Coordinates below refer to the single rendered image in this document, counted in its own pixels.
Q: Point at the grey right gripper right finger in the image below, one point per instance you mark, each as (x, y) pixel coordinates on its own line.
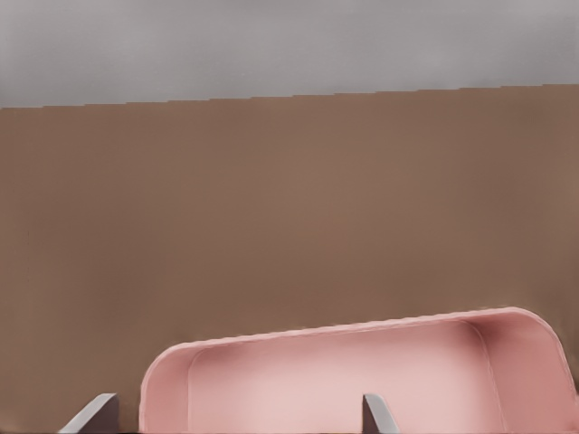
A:
(379, 413)

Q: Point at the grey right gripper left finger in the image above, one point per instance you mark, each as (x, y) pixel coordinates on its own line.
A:
(90, 415)

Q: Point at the pink storage box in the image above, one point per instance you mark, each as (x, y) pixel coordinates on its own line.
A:
(316, 384)

